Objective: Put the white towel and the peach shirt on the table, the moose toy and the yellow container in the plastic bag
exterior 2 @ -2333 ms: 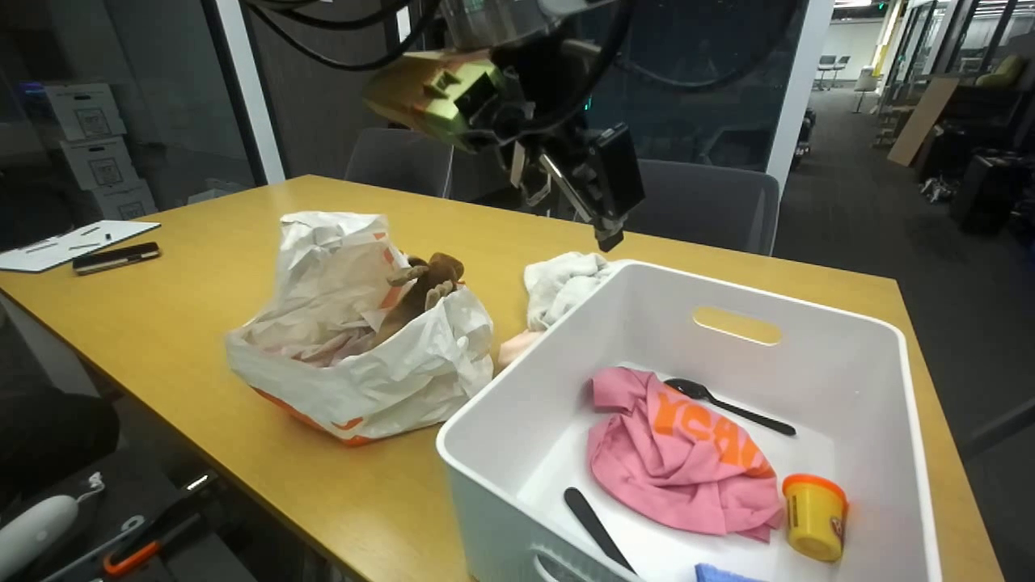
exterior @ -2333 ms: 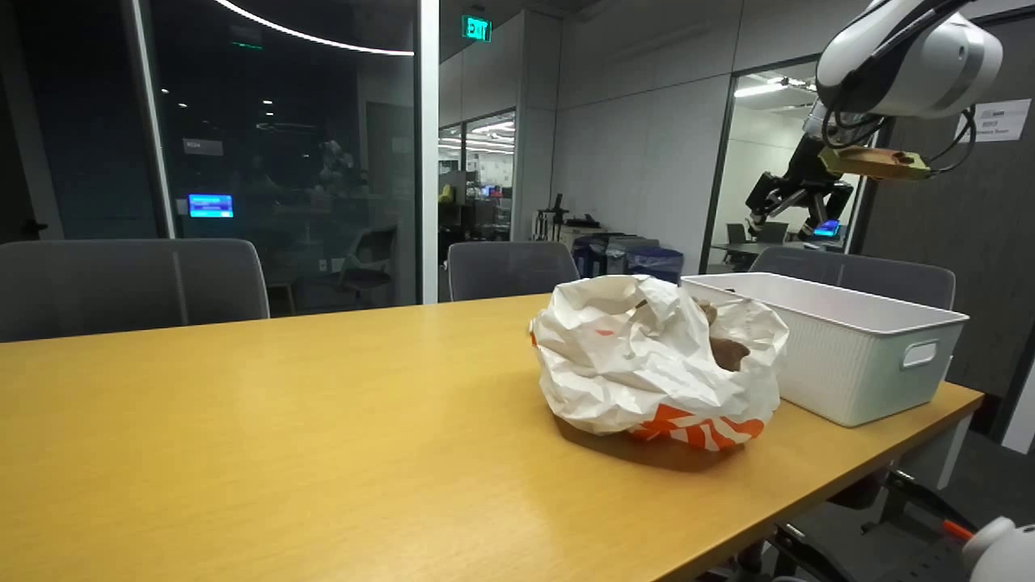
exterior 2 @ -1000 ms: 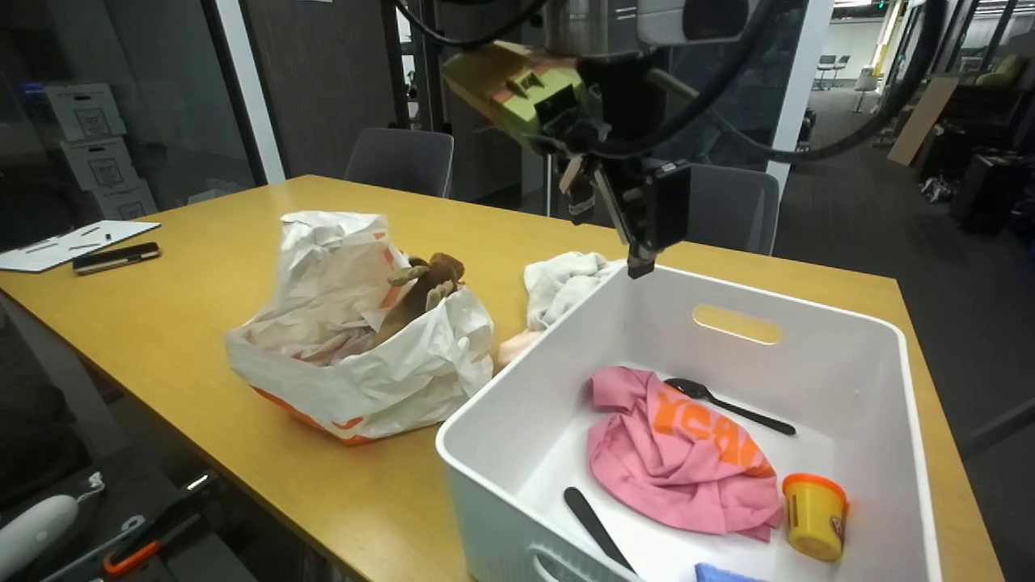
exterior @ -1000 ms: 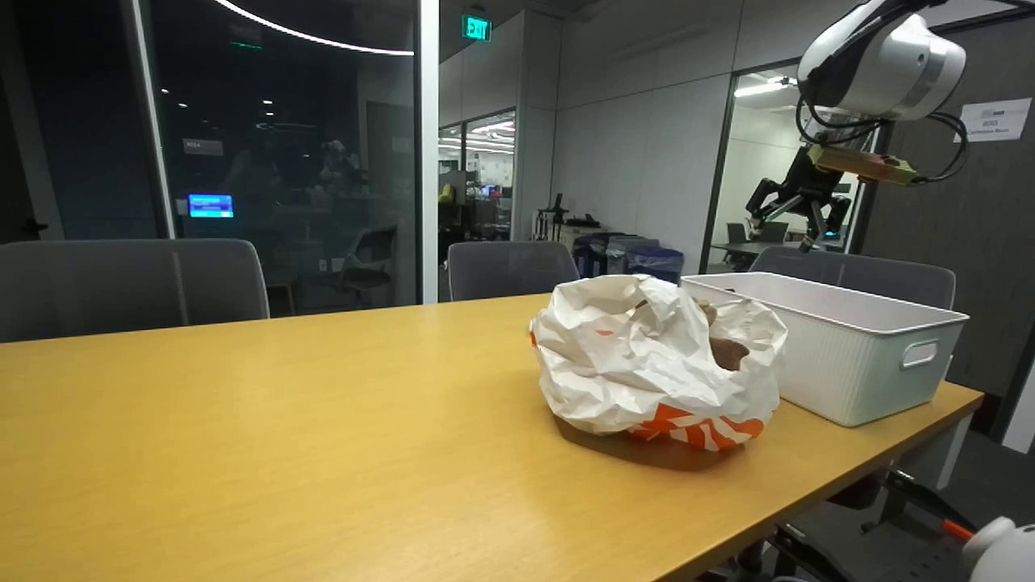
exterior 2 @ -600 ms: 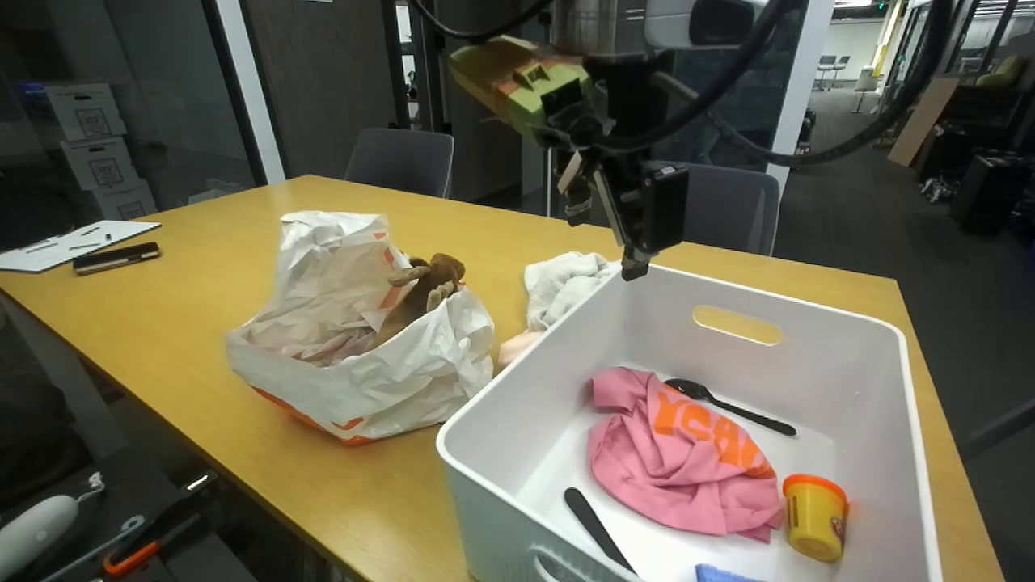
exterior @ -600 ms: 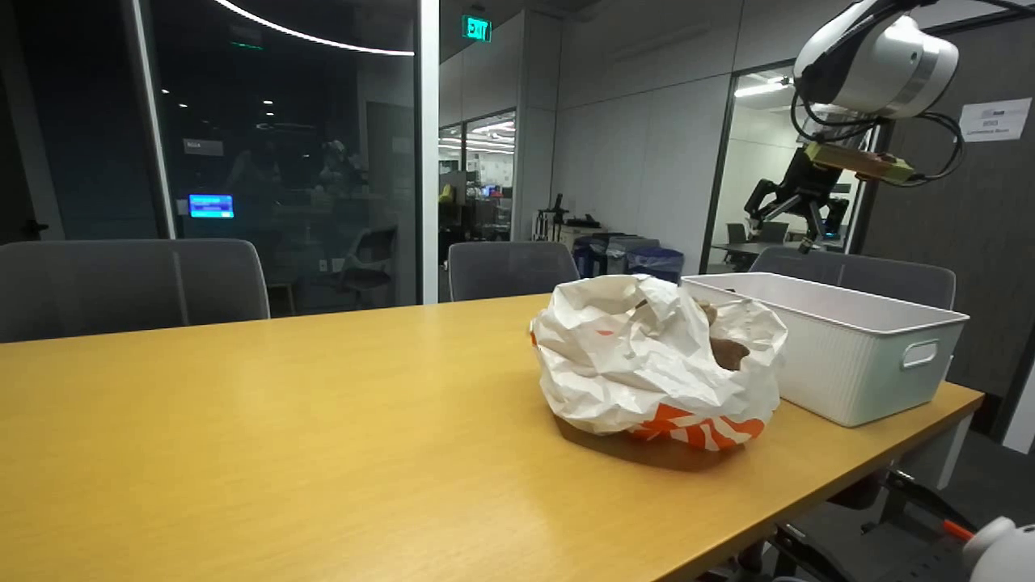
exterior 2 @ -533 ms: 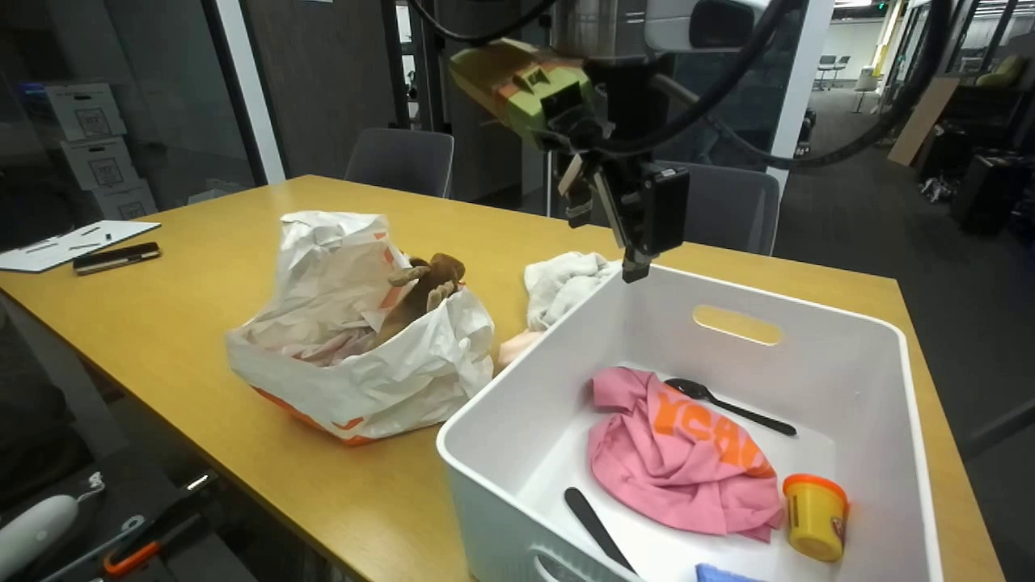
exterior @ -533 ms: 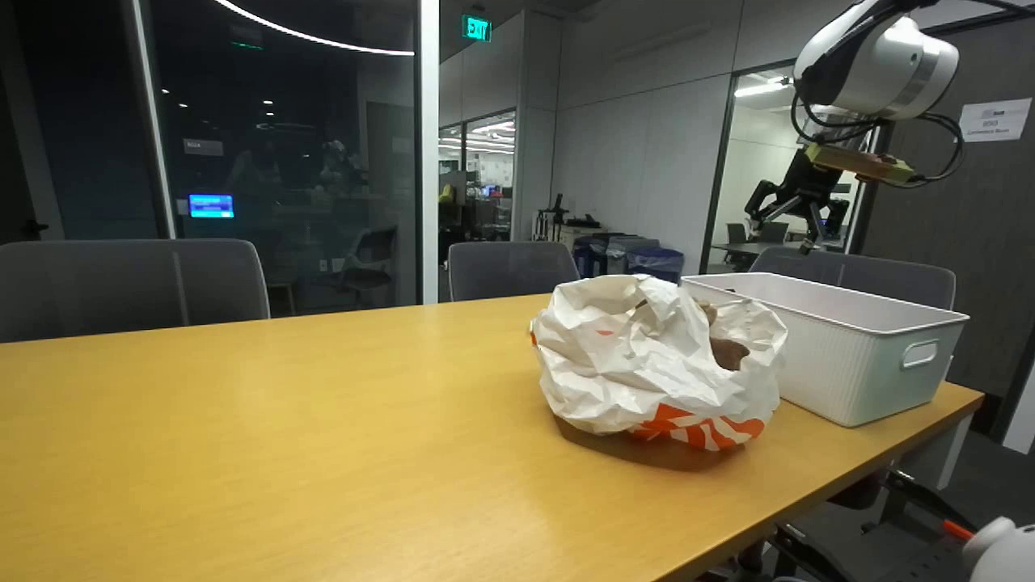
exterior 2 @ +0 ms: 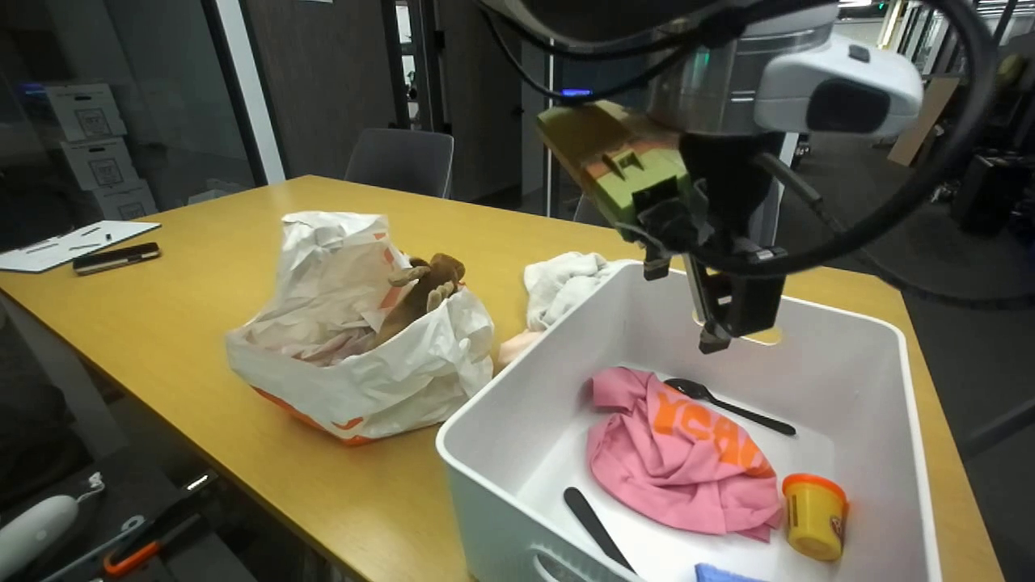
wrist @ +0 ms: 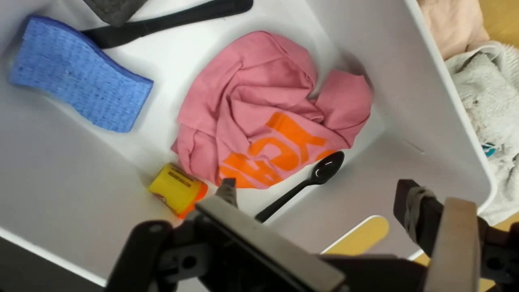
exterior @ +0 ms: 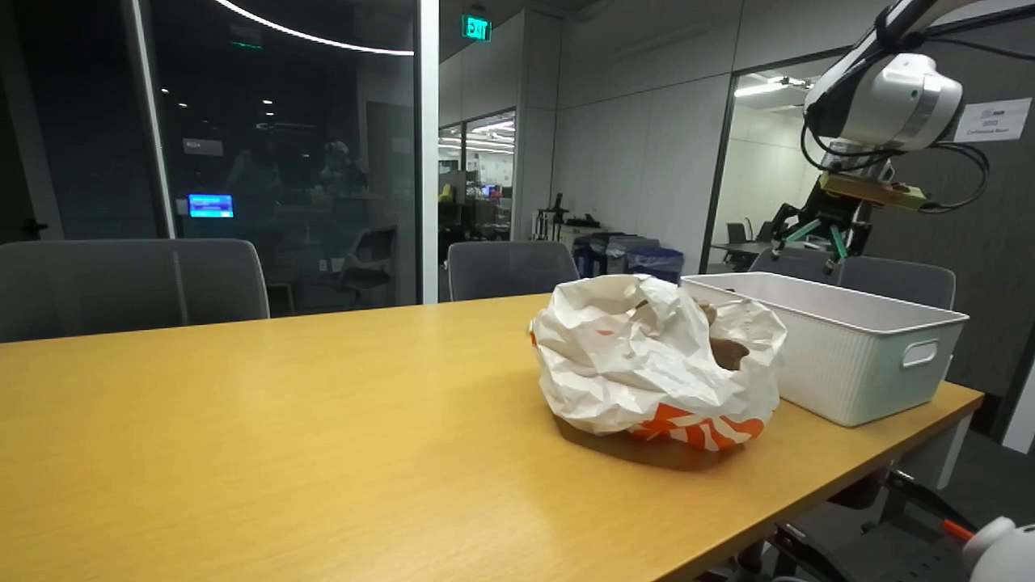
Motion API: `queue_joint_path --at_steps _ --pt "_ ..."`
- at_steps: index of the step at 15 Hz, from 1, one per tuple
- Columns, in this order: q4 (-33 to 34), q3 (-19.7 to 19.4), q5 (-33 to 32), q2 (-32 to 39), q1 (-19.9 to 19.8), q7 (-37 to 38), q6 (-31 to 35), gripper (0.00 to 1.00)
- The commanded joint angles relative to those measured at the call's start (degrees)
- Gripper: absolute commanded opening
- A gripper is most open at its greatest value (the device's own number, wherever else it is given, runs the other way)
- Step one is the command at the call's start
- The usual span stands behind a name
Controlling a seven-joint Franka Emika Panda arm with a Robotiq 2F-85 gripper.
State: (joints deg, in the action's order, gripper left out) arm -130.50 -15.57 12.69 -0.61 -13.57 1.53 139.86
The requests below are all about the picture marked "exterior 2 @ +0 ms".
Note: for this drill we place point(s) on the black plastic spoon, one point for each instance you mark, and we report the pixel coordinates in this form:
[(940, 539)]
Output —
[(691, 390)]

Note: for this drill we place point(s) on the white paper sheets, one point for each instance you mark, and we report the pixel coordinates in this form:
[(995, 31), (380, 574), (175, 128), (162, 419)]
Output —
[(67, 248)]

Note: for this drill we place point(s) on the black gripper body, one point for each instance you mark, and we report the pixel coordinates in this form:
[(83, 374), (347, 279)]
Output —
[(731, 206)]

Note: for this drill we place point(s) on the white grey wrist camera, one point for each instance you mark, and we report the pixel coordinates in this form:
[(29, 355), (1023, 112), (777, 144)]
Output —
[(796, 86)]

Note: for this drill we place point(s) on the stacked grey boxes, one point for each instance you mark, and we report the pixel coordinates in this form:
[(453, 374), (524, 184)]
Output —
[(97, 164)]

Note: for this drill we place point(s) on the blue cloth item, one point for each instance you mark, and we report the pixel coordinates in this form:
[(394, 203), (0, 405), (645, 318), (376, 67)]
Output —
[(723, 574)]

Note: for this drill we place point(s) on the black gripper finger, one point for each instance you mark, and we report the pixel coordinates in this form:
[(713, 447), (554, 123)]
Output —
[(749, 308), (658, 253)]

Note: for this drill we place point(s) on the white plastic storage bin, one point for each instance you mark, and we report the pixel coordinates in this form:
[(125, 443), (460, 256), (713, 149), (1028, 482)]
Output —
[(496, 453)]

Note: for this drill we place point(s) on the white plastic bag orange print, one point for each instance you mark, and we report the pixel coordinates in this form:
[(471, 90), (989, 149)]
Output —
[(357, 398)]

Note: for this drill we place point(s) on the white glass wall post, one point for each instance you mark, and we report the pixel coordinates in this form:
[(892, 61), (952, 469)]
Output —
[(252, 97)]

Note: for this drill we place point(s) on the tan wooden mount plate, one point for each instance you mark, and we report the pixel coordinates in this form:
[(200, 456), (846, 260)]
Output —
[(604, 149)]

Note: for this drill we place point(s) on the brown moose plush toy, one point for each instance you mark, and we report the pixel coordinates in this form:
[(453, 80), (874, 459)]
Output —
[(424, 285)]

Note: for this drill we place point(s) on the peach shirt with blue print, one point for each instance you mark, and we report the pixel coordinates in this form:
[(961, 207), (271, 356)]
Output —
[(520, 347)]

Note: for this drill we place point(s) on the pink shirt with orange print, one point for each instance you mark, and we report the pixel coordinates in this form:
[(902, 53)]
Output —
[(649, 465)]

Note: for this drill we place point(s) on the black plastic knife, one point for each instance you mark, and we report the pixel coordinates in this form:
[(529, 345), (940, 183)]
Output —
[(587, 516)]

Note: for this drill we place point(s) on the white towel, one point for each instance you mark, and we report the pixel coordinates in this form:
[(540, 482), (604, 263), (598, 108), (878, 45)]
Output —
[(560, 285)]

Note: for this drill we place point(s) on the grey office chair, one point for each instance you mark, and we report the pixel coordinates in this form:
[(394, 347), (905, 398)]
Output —
[(399, 164)]

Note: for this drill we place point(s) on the black marker pen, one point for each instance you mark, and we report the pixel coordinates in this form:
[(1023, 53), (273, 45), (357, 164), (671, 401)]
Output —
[(114, 260)]

